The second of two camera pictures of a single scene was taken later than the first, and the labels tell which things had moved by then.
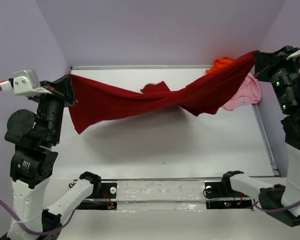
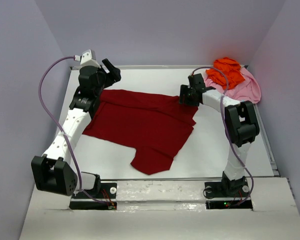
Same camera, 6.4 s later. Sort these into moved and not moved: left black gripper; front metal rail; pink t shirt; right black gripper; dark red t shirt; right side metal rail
Moved: right black gripper; dark red t shirt; left black gripper
Not moved: front metal rail; pink t shirt; right side metal rail
